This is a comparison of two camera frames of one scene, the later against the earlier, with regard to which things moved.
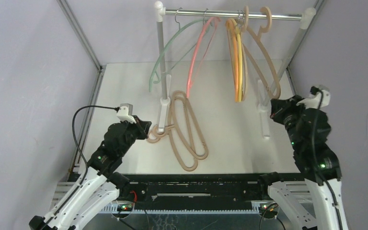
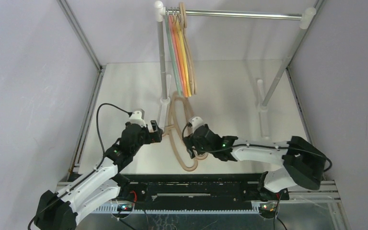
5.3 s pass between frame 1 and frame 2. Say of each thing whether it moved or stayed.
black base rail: stayed
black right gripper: moved
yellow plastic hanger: moved
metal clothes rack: stayed
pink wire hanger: moved
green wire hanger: moved
